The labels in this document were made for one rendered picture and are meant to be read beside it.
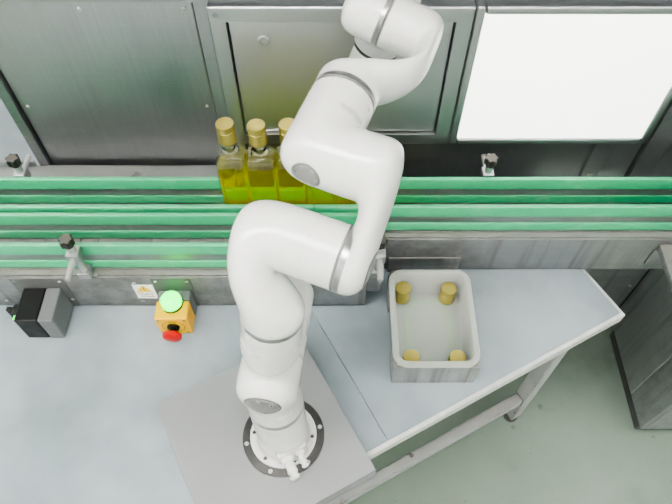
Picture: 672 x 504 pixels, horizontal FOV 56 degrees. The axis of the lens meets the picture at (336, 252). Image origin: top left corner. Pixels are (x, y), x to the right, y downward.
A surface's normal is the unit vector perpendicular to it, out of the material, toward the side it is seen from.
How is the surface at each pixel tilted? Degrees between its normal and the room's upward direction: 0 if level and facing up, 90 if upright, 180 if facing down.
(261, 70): 90
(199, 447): 3
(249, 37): 90
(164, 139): 89
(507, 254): 90
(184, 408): 3
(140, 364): 0
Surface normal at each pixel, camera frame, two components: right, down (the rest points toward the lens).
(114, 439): 0.00, -0.55
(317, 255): -0.15, 0.11
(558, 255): 0.00, 0.83
